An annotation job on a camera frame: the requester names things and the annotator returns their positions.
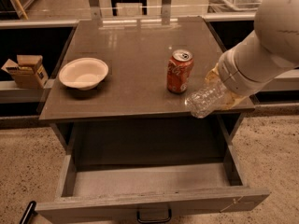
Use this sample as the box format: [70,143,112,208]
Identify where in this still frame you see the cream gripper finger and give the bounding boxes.
[216,90,245,110]
[205,64,220,85]

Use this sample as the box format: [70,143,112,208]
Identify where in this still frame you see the clear plastic water bottle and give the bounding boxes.
[185,79,232,119]

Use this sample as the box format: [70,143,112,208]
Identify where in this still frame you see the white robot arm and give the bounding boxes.
[205,0,299,111]

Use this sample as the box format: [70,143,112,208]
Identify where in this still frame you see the grey counter cabinet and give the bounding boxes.
[37,15,257,151]

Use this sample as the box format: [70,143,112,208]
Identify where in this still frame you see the open grey wooden drawer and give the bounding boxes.
[35,114,271,224]

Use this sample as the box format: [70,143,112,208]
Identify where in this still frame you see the red soda can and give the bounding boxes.
[167,49,193,93]

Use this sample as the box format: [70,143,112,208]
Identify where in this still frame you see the white paper bowl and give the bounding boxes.
[59,58,108,91]

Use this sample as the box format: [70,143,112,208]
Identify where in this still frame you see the open cardboard box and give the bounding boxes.
[1,55,49,89]

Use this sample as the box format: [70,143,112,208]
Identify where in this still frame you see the wooden broom stick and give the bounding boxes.
[14,0,28,20]

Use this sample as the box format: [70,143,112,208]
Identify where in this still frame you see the dark chair frame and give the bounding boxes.
[110,0,148,16]

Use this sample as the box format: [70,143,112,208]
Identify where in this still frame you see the black drawer handle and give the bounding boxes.
[135,208,173,224]
[19,201,37,224]

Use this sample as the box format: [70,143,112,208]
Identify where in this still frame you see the black lower drawer handle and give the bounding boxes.
[19,201,37,224]

